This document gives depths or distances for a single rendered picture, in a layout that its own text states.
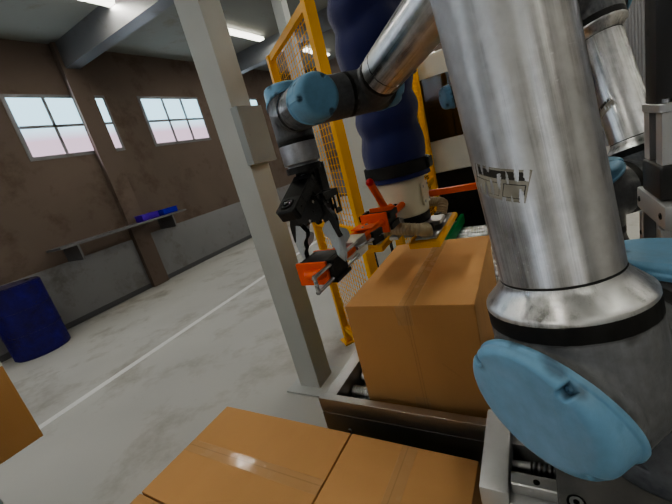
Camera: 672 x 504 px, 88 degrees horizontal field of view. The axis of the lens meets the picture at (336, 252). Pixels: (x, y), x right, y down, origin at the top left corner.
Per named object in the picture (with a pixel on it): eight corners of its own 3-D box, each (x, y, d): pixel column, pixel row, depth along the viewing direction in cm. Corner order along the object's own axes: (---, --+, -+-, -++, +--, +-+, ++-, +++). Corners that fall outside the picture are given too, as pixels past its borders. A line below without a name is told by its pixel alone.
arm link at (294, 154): (302, 140, 65) (268, 150, 69) (308, 165, 66) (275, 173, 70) (321, 137, 71) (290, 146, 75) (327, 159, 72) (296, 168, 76)
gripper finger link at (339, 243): (364, 247, 75) (341, 211, 75) (353, 257, 70) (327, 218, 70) (354, 253, 77) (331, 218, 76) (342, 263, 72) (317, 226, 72)
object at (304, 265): (320, 270, 82) (314, 250, 80) (348, 268, 78) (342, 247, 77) (301, 286, 75) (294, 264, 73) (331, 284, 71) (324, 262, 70)
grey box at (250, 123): (270, 161, 205) (254, 107, 197) (277, 159, 202) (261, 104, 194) (247, 166, 189) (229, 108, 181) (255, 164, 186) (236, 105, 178)
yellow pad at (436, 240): (432, 219, 140) (429, 207, 139) (458, 216, 135) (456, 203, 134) (409, 249, 112) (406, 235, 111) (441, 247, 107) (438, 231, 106)
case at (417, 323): (413, 320, 175) (397, 244, 164) (501, 320, 155) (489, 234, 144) (371, 406, 125) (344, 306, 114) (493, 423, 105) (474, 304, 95)
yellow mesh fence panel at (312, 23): (340, 340, 283) (260, 60, 228) (350, 335, 287) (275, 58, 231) (399, 397, 204) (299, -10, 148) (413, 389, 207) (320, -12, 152)
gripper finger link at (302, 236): (319, 257, 82) (322, 219, 78) (305, 266, 77) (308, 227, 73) (307, 253, 83) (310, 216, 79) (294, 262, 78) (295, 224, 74)
